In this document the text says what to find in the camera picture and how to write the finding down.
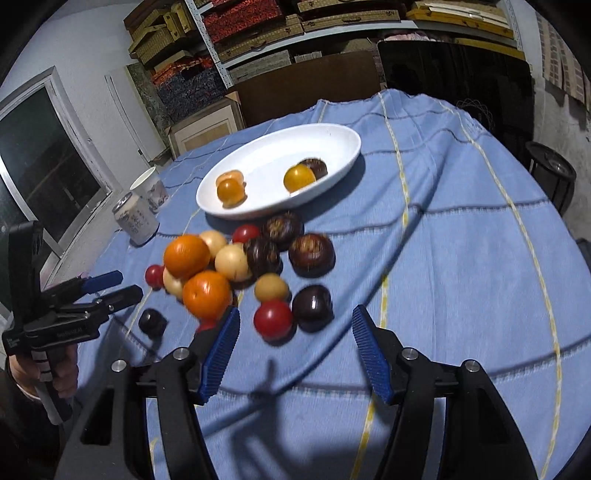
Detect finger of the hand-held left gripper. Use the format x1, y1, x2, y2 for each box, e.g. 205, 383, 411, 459
41, 271, 124, 303
44, 285, 144, 324

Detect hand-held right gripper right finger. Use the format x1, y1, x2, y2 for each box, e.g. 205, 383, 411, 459
352, 305, 539, 480

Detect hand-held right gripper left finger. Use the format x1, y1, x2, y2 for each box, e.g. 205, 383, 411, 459
54, 307, 242, 480

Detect dark purple cherry tomato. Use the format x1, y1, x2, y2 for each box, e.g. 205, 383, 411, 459
291, 285, 334, 330
138, 308, 168, 337

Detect orange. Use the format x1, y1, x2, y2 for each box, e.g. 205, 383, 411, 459
182, 270, 233, 321
163, 234, 211, 280

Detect small beige round fruit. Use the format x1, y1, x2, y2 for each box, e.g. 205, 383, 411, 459
254, 273, 291, 303

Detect striped beige round fruit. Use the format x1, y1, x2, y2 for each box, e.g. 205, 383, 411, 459
214, 243, 253, 282

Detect dark brown water chestnut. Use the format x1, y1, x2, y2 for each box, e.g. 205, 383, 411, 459
300, 158, 329, 182
243, 237, 283, 277
262, 210, 305, 250
288, 233, 336, 278

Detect white oval dish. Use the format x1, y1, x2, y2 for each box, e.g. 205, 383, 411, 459
196, 123, 362, 220

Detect person's left forearm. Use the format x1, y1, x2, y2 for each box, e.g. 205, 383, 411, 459
0, 364, 70, 480

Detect person's left hand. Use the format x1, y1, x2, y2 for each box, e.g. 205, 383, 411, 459
7, 344, 79, 400

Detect white drink can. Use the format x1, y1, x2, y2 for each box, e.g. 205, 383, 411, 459
112, 191, 160, 245

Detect white printed paper cup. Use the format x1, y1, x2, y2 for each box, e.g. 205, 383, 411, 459
130, 167, 168, 213

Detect blue striped tablecloth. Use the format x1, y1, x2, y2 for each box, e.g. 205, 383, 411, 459
69, 88, 591, 480

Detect window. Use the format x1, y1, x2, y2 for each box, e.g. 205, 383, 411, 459
0, 67, 114, 296

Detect small orange tomato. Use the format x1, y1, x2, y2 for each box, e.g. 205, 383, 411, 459
217, 178, 247, 207

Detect white panel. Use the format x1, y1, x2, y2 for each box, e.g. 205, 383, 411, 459
105, 69, 167, 163

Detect small wooden cabinet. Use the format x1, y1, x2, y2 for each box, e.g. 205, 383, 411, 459
167, 91, 245, 158

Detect grey marbled panel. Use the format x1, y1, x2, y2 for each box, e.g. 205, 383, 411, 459
127, 62, 174, 136

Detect yellow tomato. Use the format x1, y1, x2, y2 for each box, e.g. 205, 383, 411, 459
283, 165, 317, 193

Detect blue patterned boxes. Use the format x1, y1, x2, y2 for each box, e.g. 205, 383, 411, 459
152, 62, 228, 114

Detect black round stool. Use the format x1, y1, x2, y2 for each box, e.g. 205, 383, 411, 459
525, 141, 578, 217

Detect brown board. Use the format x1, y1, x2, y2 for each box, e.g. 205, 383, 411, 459
233, 51, 386, 126

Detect black panel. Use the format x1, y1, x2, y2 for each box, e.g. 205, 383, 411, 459
376, 39, 535, 139

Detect red patterned box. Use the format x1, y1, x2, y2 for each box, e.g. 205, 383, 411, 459
203, 0, 279, 44

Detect brick pattern hanging cloth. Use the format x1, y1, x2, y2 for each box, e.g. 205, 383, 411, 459
536, 9, 591, 109

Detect yellow flat box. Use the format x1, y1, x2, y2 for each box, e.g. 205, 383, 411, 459
406, 0, 515, 40

